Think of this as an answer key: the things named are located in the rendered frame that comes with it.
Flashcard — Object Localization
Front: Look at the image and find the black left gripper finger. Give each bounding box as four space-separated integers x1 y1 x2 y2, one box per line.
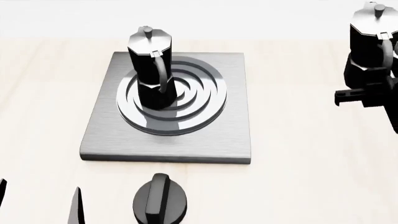
67 186 86 224
0 177 8 207

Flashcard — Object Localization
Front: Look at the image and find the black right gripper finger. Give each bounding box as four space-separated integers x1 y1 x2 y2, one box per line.
333 88 369 108

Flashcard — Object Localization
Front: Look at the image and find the black silver moka pot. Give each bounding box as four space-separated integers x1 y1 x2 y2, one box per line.
127 26 179 111
344 1 398 90

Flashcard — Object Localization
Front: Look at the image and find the grey metal stove plate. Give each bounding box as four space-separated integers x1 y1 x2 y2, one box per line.
80 51 252 166

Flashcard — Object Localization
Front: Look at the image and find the black stove knob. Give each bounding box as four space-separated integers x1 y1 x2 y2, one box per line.
132 172 188 224

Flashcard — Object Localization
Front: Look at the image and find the dark spiral stove burner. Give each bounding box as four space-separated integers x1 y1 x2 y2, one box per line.
116 60 228 136

